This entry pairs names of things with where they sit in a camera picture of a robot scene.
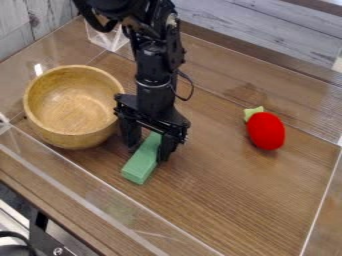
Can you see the green rectangular block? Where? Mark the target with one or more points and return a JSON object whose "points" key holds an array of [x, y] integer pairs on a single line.
{"points": [[142, 163]]}

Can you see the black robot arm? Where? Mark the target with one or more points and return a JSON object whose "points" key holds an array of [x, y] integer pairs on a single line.
{"points": [[151, 26]]}

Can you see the brown wooden bowl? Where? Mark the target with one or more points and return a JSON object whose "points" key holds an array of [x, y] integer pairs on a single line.
{"points": [[68, 104]]}

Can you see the clear acrylic tray wall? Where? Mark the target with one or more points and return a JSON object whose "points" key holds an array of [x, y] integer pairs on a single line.
{"points": [[116, 225]]}

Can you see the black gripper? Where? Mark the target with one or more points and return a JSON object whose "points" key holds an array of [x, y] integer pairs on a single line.
{"points": [[150, 108]]}

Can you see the clear acrylic corner bracket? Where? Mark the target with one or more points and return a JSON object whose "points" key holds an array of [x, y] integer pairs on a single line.
{"points": [[111, 41]]}

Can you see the black metal table frame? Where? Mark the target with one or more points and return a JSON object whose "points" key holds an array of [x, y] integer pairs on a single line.
{"points": [[43, 242]]}

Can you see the red plush strawberry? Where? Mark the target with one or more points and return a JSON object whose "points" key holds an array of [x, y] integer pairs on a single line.
{"points": [[265, 128]]}

